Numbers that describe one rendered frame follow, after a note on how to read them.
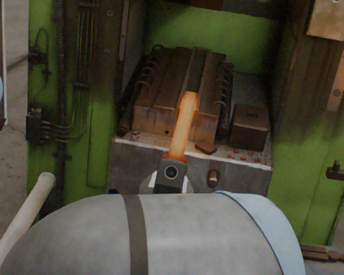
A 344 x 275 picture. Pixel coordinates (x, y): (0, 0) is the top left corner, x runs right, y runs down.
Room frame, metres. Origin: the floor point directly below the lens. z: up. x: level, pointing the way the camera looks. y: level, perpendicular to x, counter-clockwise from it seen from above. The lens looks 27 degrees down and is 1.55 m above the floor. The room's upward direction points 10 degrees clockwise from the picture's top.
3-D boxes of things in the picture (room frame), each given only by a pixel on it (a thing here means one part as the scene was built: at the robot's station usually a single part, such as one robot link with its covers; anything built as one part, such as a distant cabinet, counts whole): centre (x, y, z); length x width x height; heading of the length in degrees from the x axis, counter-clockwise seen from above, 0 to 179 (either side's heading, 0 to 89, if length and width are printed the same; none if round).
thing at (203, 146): (1.08, -0.03, 0.92); 0.04 x 0.03 x 0.01; 57
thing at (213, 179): (1.04, -0.05, 0.87); 0.04 x 0.03 x 0.03; 0
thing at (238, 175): (1.34, 0.00, 0.69); 0.56 x 0.38 x 0.45; 0
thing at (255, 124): (1.18, -0.12, 0.95); 0.12 x 0.08 x 0.06; 0
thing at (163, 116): (1.33, 0.06, 0.96); 0.42 x 0.20 x 0.09; 0
